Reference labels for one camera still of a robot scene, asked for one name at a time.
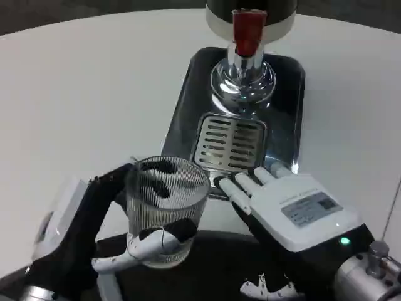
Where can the clear ribbed glass cup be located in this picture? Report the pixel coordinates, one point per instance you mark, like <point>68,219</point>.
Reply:
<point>166,203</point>

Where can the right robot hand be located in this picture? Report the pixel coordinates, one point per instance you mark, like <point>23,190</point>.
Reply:
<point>282,213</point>

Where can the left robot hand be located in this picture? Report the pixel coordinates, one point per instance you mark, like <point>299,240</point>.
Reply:
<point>75,225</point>

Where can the slotted steel drain grid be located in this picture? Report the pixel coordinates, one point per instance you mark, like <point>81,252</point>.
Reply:
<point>228,141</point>

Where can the steel drip tray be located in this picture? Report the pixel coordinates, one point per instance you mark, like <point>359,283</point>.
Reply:
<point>282,131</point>

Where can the left silver robot forearm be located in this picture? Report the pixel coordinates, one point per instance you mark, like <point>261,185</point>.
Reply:
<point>34,293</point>

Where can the right silver robot forearm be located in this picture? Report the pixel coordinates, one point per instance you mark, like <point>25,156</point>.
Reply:
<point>360,279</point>

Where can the steel drink dispenser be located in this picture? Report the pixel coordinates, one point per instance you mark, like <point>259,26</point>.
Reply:
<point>225,78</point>

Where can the dark robot torso frame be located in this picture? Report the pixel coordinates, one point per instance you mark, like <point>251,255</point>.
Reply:
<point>213,266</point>

